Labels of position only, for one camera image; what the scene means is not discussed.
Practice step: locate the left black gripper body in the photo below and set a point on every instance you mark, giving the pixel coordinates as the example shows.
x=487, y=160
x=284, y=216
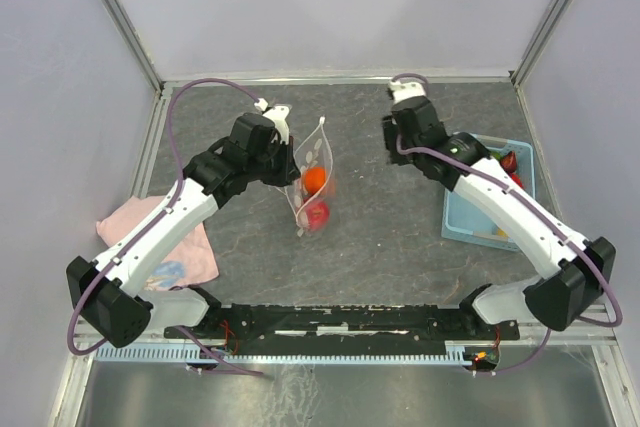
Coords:
x=279, y=160

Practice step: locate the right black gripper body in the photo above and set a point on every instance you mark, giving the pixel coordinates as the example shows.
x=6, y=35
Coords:
x=390, y=133

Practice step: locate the orange round fruit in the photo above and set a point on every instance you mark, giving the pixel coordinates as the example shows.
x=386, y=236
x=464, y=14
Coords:
x=314, y=179

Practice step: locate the clear polka dot zip bag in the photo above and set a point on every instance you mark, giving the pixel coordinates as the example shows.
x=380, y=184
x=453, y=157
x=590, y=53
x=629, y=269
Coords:
x=310, y=196

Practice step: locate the red round apple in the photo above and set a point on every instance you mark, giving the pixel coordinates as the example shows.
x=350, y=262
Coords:
x=317, y=215

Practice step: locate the dark red pointed fruit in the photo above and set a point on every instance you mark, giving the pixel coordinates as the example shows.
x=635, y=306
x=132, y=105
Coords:
x=509, y=162

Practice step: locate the bright red fruit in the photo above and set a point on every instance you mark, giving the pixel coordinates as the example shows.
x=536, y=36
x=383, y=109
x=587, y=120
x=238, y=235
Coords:
x=517, y=180

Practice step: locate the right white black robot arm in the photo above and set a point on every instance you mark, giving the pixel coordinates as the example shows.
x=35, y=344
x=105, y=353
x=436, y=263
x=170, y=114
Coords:
x=572, y=271

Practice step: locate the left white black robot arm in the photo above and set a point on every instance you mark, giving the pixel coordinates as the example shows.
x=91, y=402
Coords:
x=109, y=293

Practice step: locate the light blue plastic basket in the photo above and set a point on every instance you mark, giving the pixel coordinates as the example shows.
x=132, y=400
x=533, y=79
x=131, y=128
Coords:
x=463, y=222

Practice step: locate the pink cloth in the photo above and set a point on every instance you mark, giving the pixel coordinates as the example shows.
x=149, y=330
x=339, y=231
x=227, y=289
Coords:
x=191, y=262

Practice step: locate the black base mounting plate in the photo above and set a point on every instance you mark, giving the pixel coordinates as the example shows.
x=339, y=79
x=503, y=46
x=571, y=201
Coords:
x=348, y=329

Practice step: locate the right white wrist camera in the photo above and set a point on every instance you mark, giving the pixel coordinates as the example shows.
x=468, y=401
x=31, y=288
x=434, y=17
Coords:
x=401, y=91

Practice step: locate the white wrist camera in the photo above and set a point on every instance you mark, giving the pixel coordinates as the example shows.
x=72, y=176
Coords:
x=278, y=114
x=401, y=91

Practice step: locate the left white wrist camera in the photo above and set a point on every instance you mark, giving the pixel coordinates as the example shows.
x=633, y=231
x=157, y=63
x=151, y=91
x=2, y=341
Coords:
x=278, y=114

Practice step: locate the light blue cable duct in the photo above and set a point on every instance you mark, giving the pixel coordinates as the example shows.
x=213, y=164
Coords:
x=189, y=353

